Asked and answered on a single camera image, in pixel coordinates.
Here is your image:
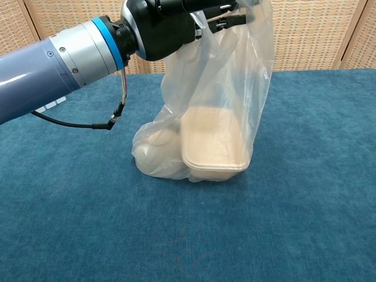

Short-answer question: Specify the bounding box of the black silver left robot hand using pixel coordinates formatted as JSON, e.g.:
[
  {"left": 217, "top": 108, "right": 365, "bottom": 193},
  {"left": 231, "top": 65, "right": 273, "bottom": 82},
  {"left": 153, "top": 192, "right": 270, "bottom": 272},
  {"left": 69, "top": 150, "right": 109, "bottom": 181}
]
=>
[{"left": 120, "top": 0, "right": 256, "bottom": 62}]

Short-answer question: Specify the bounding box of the clear plastic carrier bag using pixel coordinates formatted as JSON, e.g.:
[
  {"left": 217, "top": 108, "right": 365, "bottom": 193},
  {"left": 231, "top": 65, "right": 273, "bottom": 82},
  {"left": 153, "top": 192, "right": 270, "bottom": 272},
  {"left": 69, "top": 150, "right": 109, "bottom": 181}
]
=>
[{"left": 131, "top": 0, "right": 276, "bottom": 183}]

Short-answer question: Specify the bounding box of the beige rectangular food container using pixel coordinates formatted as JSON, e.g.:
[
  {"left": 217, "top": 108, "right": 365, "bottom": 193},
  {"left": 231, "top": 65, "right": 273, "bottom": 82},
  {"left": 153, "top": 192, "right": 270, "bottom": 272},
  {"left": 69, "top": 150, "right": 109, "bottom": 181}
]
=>
[{"left": 180, "top": 106, "right": 250, "bottom": 182}]

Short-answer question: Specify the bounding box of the beige round food container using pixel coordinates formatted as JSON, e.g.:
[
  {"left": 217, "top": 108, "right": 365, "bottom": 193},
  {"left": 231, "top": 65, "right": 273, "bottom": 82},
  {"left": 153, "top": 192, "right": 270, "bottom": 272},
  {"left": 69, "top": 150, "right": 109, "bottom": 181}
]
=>
[{"left": 133, "top": 129, "right": 184, "bottom": 180}]

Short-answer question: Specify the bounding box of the blue white snake cube puzzle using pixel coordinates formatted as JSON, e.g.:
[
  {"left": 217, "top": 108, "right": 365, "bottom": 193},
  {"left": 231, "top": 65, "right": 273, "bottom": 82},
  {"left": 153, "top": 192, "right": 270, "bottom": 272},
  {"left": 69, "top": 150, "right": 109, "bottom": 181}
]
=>
[{"left": 32, "top": 95, "right": 68, "bottom": 114}]

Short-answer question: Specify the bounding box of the woven rattan folding screen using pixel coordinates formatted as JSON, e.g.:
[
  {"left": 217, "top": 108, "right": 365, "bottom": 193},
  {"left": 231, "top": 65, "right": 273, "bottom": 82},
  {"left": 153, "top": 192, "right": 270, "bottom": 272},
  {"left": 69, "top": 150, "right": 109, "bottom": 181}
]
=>
[{"left": 0, "top": 0, "right": 376, "bottom": 76}]

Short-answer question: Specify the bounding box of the blue velvet table cloth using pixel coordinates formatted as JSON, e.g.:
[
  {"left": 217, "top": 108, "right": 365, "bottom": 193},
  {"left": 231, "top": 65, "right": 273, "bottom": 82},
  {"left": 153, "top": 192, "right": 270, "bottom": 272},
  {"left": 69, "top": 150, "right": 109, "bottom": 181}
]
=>
[{"left": 0, "top": 68, "right": 376, "bottom": 282}]

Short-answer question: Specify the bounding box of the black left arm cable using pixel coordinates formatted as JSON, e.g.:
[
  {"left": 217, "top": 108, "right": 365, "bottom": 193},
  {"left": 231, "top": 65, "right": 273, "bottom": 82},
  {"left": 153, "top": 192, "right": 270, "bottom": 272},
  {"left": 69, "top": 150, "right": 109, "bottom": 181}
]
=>
[{"left": 31, "top": 69, "right": 129, "bottom": 132}]

